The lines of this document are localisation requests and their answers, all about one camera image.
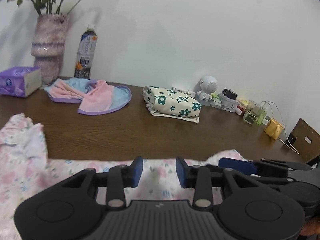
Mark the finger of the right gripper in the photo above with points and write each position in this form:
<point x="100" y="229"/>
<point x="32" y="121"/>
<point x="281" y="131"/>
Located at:
<point x="246" y="167"/>

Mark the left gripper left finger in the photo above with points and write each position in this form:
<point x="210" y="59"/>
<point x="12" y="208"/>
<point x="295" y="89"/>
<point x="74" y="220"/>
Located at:
<point x="119" y="178"/>

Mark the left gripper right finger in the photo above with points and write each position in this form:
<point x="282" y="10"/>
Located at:
<point x="198" y="178"/>

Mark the pink floral baby garment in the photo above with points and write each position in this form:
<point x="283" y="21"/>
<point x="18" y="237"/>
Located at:
<point x="26" y="170"/>

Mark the person right hand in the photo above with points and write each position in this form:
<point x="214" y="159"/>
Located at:
<point x="310" y="229"/>

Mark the brown cardboard box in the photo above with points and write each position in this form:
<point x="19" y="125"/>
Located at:
<point x="305" y="140"/>

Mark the yellow mug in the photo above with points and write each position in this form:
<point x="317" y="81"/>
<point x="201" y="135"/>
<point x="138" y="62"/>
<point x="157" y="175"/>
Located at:
<point x="273" y="129"/>

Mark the green spray bottle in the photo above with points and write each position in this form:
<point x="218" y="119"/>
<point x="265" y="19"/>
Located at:
<point x="261" y="117"/>

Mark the black adapter on tin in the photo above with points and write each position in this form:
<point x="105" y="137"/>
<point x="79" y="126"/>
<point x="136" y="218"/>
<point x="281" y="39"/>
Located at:
<point x="230" y="94"/>

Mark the floral cream fabric pouch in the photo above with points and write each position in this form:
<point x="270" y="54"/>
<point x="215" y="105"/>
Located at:
<point x="168" y="103"/>

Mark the white power strip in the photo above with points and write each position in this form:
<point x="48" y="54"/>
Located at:
<point x="187" y="92"/>

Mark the pink blue towel cap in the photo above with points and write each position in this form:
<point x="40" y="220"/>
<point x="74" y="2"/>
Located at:
<point x="94" y="97"/>

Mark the white robot figurine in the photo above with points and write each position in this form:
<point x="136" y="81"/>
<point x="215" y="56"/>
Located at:
<point x="208" y="85"/>

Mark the plastic drink bottle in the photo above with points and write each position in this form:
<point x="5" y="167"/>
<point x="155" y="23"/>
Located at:
<point x="85" y="53"/>

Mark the purple tissue pack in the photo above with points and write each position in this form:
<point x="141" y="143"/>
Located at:
<point x="20" y="82"/>

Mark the purple knitted vase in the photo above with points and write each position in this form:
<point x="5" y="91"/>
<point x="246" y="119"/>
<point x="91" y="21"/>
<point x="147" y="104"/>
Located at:
<point x="48" y="45"/>

